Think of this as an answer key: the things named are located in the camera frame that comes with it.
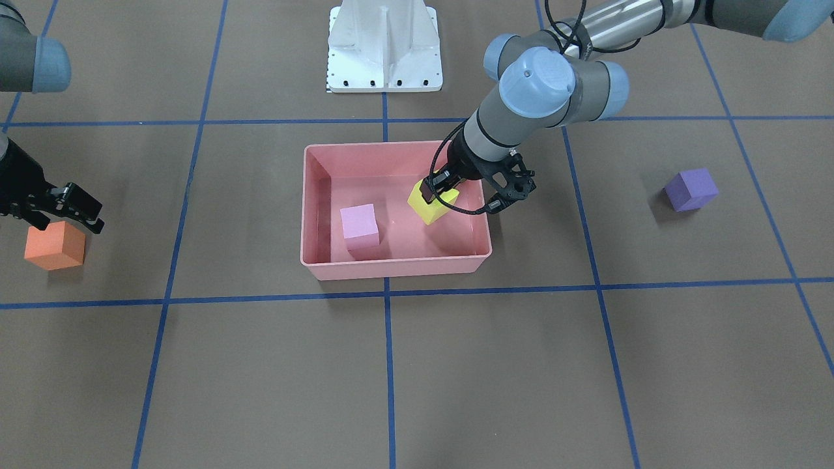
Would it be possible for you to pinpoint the yellow foam block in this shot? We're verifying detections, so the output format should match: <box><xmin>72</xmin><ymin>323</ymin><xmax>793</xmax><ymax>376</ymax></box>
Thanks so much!
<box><xmin>407</xmin><ymin>180</ymin><xmax>459</xmax><ymax>226</ymax></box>

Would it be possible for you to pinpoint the pink plastic bin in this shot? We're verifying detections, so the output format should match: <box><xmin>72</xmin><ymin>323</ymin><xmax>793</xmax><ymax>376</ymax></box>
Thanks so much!
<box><xmin>300</xmin><ymin>141</ymin><xmax>492</xmax><ymax>280</ymax></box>

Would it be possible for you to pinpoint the orange foam block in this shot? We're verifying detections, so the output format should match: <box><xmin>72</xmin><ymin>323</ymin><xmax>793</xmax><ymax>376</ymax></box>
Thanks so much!
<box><xmin>24</xmin><ymin>221</ymin><xmax>87</xmax><ymax>271</ymax></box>

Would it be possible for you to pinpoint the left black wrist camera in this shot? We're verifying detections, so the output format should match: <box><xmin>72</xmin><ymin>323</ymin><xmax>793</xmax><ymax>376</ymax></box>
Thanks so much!
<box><xmin>482</xmin><ymin>150</ymin><xmax>536</xmax><ymax>214</ymax></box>

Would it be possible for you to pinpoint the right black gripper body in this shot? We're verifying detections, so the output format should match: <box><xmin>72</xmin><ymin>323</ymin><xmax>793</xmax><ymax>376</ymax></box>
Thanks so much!
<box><xmin>1</xmin><ymin>137</ymin><xmax>53</xmax><ymax>231</ymax></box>

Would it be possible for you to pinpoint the purple foam block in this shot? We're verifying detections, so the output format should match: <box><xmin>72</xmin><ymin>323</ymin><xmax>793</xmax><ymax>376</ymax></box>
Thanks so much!
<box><xmin>664</xmin><ymin>168</ymin><xmax>720</xmax><ymax>212</ymax></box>

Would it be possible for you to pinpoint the white camera stand base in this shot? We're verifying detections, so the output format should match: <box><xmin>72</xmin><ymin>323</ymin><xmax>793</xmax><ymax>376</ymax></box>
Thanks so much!
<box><xmin>326</xmin><ymin>1</ymin><xmax>444</xmax><ymax>93</ymax></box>

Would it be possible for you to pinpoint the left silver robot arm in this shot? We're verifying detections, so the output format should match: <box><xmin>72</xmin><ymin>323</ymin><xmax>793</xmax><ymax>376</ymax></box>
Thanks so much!
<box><xmin>409</xmin><ymin>1</ymin><xmax>832</xmax><ymax>216</ymax></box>

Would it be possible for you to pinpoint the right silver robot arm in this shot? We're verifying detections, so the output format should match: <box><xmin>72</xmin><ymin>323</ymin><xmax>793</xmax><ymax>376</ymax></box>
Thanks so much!
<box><xmin>1</xmin><ymin>1</ymin><xmax>105</xmax><ymax>235</ymax></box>

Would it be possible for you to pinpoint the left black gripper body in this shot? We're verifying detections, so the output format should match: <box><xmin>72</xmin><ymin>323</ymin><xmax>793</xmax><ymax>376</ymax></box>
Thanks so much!
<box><xmin>443</xmin><ymin>130</ymin><xmax>496</xmax><ymax>186</ymax></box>

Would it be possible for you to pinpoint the light pink foam block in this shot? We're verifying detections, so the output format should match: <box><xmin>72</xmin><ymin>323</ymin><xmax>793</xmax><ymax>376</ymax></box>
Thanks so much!
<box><xmin>339</xmin><ymin>204</ymin><xmax>381</xmax><ymax>251</ymax></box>

